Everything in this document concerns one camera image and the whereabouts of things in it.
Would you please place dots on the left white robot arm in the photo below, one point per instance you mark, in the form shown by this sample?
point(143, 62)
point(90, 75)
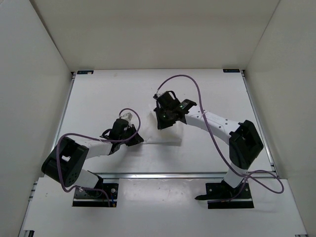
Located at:
point(65, 163)

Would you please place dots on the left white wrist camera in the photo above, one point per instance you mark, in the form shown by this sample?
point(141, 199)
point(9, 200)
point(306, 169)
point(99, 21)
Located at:
point(127, 117)

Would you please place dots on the white pleated skirt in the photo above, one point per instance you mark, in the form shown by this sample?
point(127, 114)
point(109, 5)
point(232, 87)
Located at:
point(171, 136)

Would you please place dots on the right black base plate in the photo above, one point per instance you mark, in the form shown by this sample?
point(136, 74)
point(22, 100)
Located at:
point(222, 196)

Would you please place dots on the corner label sticker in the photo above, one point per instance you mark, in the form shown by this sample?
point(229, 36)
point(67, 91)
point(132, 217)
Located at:
point(85, 72)
point(231, 70)

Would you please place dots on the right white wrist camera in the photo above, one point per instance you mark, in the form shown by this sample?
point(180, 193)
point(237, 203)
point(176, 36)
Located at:
point(157, 95)

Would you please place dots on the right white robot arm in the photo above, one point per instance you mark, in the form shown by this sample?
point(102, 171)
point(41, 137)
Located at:
point(242, 138)

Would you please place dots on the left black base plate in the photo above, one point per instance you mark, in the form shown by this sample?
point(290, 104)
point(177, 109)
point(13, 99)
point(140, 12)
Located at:
point(83, 198)

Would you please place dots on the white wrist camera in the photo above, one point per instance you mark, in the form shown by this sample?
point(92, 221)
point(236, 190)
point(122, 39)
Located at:
point(127, 117)
point(157, 95)

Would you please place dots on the left corner label sticker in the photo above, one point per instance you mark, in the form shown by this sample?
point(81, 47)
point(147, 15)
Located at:
point(85, 72)

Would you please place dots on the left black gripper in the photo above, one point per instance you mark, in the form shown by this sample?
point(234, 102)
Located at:
point(136, 139)

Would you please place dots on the aluminium front rail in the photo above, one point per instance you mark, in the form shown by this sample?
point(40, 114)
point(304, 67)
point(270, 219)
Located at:
point(160, 175)

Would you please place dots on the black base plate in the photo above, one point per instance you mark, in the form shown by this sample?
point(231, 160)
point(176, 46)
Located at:
point(83, 198)
point(222, 196)

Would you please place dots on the right corner label sticker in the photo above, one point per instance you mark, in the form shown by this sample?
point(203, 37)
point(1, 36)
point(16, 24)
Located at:
point(231, 70)

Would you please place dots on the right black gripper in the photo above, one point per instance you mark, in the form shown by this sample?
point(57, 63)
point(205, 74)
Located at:
point(158, 111)

